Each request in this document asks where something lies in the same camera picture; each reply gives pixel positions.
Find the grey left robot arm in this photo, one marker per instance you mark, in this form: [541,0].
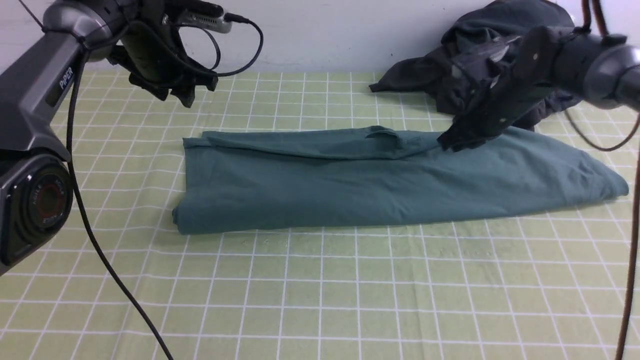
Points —
[40,89]

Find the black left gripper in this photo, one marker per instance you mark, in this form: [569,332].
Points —
[153,52]

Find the green checked tablecloth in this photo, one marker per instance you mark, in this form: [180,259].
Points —
[545,287]

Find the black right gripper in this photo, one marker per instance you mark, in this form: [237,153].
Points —
[523,89]

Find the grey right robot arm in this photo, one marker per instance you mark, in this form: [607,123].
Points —
[601,70]

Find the dark grey crumpled garment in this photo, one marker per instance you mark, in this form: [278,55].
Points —
[425,80]

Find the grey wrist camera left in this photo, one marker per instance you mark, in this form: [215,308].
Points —
[198,13]

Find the green long-sleeved shirt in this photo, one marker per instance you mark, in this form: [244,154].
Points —
[376,176]

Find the dark teal crumpled garment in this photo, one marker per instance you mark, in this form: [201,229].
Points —
[487,41]

